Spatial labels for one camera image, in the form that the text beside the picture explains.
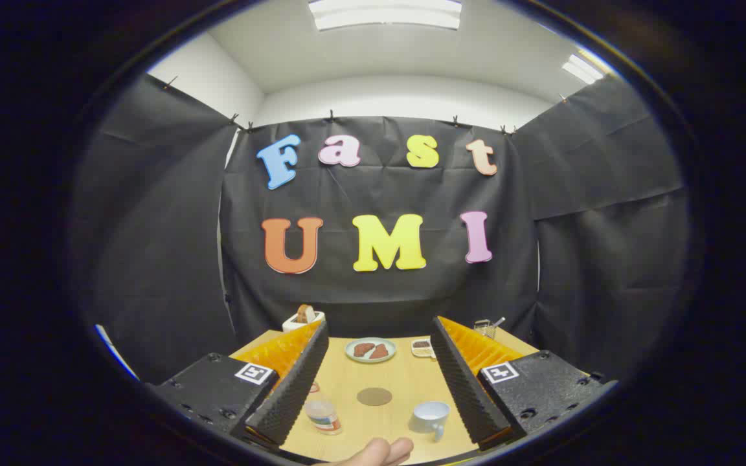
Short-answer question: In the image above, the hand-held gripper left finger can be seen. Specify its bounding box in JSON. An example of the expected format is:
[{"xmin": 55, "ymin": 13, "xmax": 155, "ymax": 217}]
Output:
[{"xmin": 152, "ymin": 320, "xmax": 330, "ymax": 449}]

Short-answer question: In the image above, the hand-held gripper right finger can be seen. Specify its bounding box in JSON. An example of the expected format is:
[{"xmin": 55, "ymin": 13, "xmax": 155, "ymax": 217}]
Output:
[{"xmin": 430, "ymin": 316, "xmax": 620, "ymax": 452}]

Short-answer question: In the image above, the clear juice bottle red ring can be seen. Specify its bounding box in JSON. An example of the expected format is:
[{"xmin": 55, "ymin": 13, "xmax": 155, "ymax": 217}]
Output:
[{"xmin": 304, "ymin": 382, "xmax": 343, "ymax": 436}]

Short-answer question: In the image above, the white cup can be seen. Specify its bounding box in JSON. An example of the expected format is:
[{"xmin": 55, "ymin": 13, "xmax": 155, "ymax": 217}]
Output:
[{"xmin": 409, "ymin": 401, "xmax": 451, "ymax": 443}]

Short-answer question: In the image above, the brown round coaster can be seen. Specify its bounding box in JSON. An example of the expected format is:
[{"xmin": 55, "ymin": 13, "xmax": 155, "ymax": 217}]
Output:
[{"xmin": 356, "ymin": 387, "xmax": 393, "ymax": 407}]

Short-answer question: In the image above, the wooden table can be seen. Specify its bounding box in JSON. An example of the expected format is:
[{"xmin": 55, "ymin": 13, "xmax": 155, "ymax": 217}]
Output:
[{"xmin": 229, "ymin": 327, "xmax": 542, "ymax": 465}]

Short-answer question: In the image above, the white toaster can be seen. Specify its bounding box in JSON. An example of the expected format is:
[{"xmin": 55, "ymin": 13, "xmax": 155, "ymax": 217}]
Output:
[{"xmin": 282, "ymin": 311, "xmax": 326, "ymax": 333}]

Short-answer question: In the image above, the pale green plate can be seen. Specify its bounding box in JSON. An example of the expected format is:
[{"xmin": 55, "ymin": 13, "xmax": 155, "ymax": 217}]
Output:
[{"xmin": 345, "ymin": 337, "xmax": 397, "ymax": 364}]

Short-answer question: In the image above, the black backdrop cloth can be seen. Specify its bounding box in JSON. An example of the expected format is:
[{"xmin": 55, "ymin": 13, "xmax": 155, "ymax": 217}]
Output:
[{"xmin": 69, "ymin": 72, "xmax": 691, "ymax": 389}]

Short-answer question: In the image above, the small ceiling light panel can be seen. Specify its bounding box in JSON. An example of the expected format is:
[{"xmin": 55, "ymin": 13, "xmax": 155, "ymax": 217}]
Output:
[{"xmin": 562, "ymin": 53, "xmax": 607, "ymax": 85}]

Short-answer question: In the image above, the long ceiling light panel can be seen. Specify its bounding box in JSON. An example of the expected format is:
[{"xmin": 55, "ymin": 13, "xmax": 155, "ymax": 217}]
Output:
[{"xmin": 308, "ymin": 0, "xmax": 463, "ymax": 32}]

